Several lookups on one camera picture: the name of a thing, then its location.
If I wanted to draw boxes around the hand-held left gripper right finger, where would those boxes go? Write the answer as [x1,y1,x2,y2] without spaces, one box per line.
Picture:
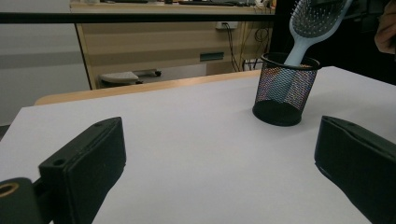
[314,115,396,224]

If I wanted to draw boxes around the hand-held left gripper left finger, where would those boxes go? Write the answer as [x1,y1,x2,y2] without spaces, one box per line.
[38,116,128,224]

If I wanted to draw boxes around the light blue hairbrush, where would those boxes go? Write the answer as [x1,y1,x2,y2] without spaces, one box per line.
[267,0,355,104]

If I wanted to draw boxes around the black mesh pen holder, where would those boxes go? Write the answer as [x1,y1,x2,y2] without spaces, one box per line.
[251,51,322,127]

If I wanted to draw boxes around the black curtain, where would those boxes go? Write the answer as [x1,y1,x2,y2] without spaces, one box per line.
[270,0,396,86]

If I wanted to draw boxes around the office chair base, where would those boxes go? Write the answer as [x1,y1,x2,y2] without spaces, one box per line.
[98,68,163,87]

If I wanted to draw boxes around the white cabinet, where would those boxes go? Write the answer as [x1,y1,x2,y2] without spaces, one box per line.
[0,0,92,127]

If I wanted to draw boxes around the white table cover sheet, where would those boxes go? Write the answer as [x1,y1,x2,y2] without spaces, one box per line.
[0,65,396,224]

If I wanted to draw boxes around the white power socket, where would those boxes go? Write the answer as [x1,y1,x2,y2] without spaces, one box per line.
[215,21,239,31]

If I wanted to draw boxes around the wooden desk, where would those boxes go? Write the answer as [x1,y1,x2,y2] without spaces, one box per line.
[69,0,277,91]

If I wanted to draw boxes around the hanging desk cables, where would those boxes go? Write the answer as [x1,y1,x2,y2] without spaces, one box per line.
[221,21,273,73]

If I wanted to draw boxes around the black metal frame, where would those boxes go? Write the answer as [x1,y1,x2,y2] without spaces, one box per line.
[0,11,277,25]

